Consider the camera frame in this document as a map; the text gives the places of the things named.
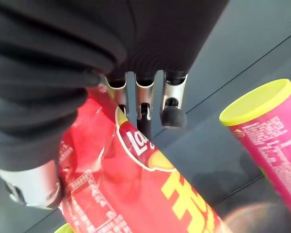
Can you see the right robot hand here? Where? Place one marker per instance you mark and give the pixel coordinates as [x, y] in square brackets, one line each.
[63, 48]

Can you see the red Lay's chips bag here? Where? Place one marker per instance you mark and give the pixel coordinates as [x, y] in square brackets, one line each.
[126, 184]

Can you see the yellow-green can lid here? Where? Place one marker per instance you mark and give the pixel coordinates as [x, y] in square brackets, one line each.
[64, 229]

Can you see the pink chips can, yellow lid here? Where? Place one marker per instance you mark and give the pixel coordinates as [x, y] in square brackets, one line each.
[269, 136]

